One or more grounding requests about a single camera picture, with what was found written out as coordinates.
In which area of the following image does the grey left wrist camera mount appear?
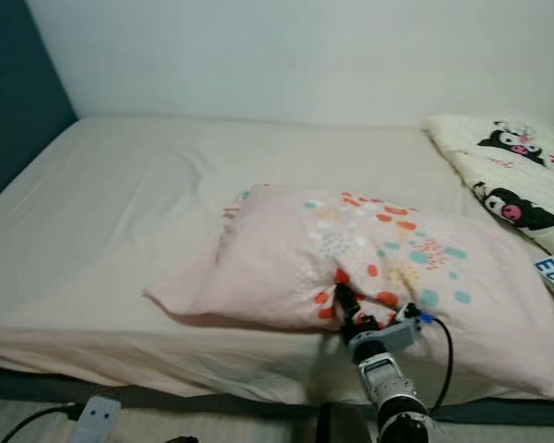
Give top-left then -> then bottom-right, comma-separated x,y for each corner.
69,395 -> 121,443

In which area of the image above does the cream cartoon print blanket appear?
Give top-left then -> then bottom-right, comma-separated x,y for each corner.
423,114 -> 554,257

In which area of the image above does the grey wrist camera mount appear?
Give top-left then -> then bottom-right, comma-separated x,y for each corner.
346,305 -> 423,363
69,395 -> 121,443

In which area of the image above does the pink pillow with coloured dots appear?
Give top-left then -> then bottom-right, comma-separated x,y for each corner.
146,183 -> 554,398

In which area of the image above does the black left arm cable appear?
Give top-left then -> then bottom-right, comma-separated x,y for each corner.
0,403 -> 79,443

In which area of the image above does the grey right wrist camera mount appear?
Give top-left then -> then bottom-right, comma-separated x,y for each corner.
346,305 -> 423,363

